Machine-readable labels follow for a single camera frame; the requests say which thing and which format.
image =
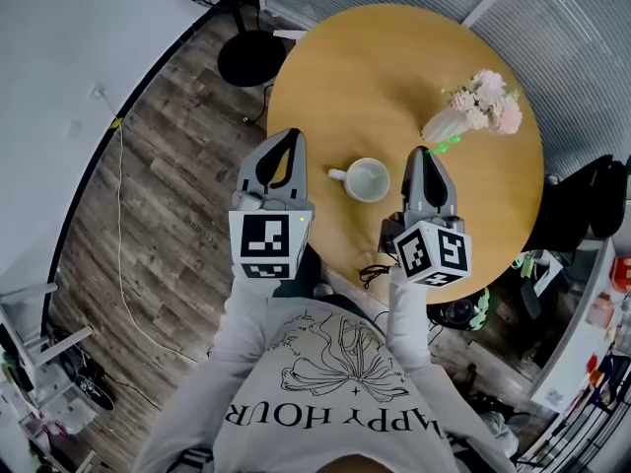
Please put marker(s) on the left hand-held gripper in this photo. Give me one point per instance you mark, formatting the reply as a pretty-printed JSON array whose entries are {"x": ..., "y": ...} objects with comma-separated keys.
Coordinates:
[{"x": 266, "y": 237}]

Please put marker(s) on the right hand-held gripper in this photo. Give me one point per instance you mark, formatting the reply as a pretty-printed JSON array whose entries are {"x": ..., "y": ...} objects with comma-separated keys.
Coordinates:
[{"x": 434, "y": 254}]

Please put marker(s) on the white mug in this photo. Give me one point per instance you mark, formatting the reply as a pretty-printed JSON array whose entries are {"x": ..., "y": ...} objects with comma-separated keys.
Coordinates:
[{"x": 367, "y": 182}]

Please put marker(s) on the person's left forearm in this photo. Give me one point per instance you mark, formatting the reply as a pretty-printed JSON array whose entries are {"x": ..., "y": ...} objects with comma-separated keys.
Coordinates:
[{"x": 246, "y": 318}]

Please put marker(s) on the person's right forearm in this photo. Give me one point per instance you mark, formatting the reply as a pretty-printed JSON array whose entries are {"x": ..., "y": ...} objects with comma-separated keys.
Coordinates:
[{"x": 409, "y": 318}]

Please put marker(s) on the white ribbed vase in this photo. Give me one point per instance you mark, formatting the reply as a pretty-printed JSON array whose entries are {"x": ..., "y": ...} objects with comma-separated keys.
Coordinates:
[{"x": 446, "y": 126}]

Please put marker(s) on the pink white flower bouquet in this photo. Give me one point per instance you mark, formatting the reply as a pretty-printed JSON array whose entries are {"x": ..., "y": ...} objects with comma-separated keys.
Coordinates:
[{"x": 488, "y": 101}]

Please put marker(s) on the person's legs in jeans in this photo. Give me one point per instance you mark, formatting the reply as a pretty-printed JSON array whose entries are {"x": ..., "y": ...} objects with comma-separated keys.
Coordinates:
[{"x": 308, "y": 274}]

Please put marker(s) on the black standing fan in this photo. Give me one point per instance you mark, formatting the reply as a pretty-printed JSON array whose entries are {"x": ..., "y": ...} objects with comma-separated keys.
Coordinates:
[{"x": 254, "y": 59}]

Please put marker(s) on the person's white shoe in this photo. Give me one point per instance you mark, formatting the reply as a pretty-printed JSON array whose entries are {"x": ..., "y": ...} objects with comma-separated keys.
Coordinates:
[{"x": 323, "y": 290}]

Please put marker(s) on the black green round device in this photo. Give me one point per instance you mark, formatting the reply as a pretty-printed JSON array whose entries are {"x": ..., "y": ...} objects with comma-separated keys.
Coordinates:
[{"x": 466, "y": 311}]

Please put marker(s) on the black office chair with headrest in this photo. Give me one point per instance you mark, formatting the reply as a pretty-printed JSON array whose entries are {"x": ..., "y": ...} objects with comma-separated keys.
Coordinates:
[{"x": 586, "y": 200}]

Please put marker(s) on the yellow tape piece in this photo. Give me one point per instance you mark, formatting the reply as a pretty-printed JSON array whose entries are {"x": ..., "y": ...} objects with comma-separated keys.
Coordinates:
[{"x": 117, "y": 122}]

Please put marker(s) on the white desk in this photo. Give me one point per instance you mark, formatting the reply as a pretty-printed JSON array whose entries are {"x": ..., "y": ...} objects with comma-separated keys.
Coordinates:
[{"x": 572, "y": 333}]

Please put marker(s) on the person's torso in white shirt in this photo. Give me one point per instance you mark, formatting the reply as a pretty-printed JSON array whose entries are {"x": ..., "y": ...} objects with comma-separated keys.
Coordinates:
[{"x": 325, "y": 402}]

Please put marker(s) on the black sneaker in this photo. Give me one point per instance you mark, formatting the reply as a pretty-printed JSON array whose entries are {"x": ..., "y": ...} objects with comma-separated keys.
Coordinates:
[{"x": 96, "y": 393}]

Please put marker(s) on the white shelf unit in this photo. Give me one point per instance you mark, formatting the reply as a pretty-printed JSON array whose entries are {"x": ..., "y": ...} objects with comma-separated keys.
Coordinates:
[{"x": 44, "y": 353}]

